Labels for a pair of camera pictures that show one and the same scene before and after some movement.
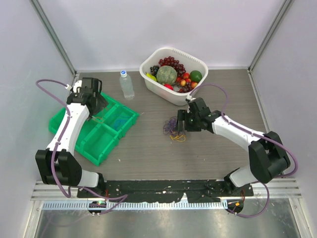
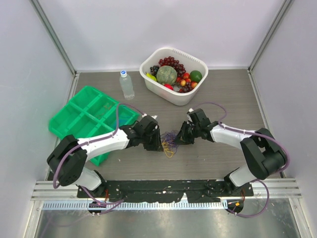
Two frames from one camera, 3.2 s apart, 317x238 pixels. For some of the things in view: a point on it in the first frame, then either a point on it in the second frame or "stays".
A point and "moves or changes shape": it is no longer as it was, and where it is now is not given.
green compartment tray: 100,135 stays
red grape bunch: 170,61 stays
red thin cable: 98,119 → 107,106
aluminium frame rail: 281,189 stays
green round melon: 167,74 stays
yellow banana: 151,76 stays
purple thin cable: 170,126 → 170,137
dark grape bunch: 154,69 stays
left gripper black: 101,104 → 156,145
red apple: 169,86 stays
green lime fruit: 195,76 stays
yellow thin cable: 182,139 moves or changes shape
